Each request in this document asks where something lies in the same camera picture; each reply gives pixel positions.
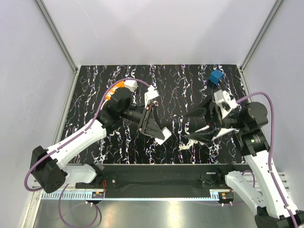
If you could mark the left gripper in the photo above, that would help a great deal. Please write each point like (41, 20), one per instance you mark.
(150, 127)

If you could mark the black marble mat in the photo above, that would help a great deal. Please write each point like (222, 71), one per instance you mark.
(181, 88)

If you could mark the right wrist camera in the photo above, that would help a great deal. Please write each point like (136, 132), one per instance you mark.
(224, 102)

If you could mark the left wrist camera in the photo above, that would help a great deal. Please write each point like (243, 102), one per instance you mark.
(151, 94)

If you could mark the blue cube adapter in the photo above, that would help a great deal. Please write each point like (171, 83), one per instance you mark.
(216, 76)

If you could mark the white power strip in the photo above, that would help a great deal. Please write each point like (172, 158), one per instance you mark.
(222, 132)

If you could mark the white USB charger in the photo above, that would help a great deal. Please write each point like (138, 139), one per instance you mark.
(166, 133)

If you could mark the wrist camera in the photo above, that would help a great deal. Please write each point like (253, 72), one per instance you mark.
(224, 102)
(151, 94)

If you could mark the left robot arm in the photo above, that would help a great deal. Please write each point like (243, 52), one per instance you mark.
(50, 167)

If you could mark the orange power strip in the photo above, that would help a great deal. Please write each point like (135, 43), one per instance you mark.
(113, 89)

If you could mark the slotted cable duct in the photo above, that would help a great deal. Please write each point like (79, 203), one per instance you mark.
(92, 195)

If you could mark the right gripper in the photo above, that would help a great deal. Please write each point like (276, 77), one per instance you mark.
(213, 119)

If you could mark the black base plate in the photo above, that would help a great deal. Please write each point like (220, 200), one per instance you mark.
(142, 181)

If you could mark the white cube adapter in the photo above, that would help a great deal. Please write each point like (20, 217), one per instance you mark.
(131, 85)

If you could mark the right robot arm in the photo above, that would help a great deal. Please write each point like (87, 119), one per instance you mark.
(271, 206)

